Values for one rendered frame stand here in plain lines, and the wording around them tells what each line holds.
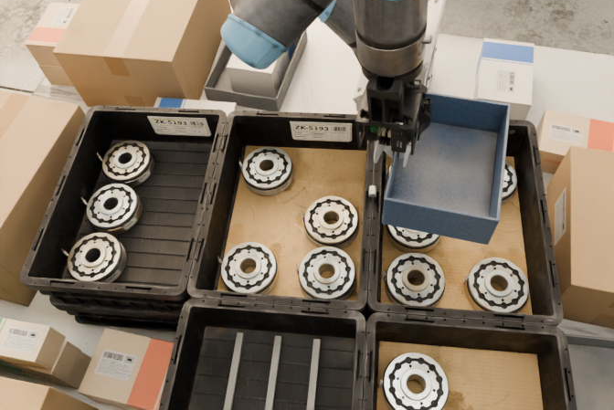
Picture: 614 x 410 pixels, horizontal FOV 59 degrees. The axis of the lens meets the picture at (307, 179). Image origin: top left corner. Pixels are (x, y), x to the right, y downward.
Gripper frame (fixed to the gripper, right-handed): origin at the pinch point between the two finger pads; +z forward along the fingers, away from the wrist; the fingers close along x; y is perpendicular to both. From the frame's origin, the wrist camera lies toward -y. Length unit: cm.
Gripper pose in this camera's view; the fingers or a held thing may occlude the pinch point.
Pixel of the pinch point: (396, 147)
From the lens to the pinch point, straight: 80.0
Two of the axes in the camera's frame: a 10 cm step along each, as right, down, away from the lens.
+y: -2.8, 8.2, -5.0
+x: 9.5, 1.6, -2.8
